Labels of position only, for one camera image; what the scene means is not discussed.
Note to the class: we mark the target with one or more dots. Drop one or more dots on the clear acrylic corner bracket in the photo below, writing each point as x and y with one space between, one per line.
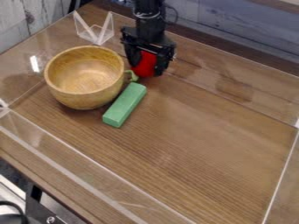
95 34

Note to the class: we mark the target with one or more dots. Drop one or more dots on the clear acrylic front barrier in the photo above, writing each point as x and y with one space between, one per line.
84 185

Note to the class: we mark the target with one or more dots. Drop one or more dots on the green rectangular block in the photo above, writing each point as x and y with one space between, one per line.
124 105

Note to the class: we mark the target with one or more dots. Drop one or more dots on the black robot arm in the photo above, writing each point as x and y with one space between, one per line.
150 19

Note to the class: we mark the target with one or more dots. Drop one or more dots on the black metal table bracket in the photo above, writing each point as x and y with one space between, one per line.
39 214

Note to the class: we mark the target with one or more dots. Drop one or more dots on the wooden bowl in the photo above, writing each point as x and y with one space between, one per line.
84 76

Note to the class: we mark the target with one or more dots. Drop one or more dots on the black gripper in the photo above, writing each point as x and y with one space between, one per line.
163 47

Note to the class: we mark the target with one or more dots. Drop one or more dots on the red plush fruit green stem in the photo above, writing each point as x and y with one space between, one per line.
144 69

